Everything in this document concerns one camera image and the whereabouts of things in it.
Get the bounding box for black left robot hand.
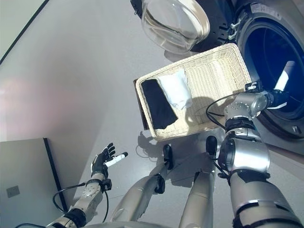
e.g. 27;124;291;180
91;142;129;175

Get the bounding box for black cloth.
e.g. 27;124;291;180
141;79;179;130

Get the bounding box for white cloth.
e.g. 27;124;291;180
157;69;193;111

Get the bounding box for dark grey washing machine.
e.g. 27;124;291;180
224;0;304;152

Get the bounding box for robot legs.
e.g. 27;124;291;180
106;144;174;224

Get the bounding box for brown stool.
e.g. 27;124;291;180
135;80;149;130

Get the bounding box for grey cabinet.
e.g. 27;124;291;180
0;137;69;228

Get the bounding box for silver right robot leg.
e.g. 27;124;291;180
178;135;218;228

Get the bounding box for cream wicker basket tray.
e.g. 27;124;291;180
133;43;252;142

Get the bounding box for round glass washer door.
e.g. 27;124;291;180
130;0;236;54

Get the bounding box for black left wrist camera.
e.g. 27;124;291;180
101;179;113;192

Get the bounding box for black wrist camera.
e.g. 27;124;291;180
246;81;261;92
101;179;113;192

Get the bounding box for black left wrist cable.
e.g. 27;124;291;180
52;181;110;223

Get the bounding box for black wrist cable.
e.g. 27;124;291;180
52;181;110;223
205;94;239;188

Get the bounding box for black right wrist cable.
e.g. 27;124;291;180
205;94;239;188

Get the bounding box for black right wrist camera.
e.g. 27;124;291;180
246;81;261;92

